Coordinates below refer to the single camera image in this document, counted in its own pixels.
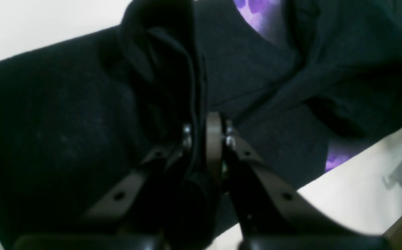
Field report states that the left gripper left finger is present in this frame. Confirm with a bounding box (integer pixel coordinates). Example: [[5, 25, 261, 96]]
[[14, 124, 192, 250]]

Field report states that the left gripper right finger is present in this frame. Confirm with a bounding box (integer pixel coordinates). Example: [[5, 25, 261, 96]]
[[206, 112, 385, 250]]

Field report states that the black T-shirt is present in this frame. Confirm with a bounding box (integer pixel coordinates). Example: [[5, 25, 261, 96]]
[[0, 0, 402, 249]]

